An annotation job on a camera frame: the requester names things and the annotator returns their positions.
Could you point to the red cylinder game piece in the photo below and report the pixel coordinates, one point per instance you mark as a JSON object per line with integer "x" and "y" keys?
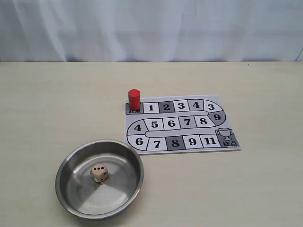
{"x": 134, "y": 99}

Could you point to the wooden die black pips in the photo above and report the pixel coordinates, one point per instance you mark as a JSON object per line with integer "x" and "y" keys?
{"x": 99, "y": 173}

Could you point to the paper numbered game board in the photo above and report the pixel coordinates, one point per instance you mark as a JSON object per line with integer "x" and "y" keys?
{"x": 179, "y": 124}

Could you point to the stainless steel round dish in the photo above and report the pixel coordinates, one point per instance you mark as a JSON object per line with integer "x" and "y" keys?
{"x": 80, "y": 195}

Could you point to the white backdrop curtain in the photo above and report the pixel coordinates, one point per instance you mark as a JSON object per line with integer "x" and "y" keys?
{"x": 151, "y": 30}

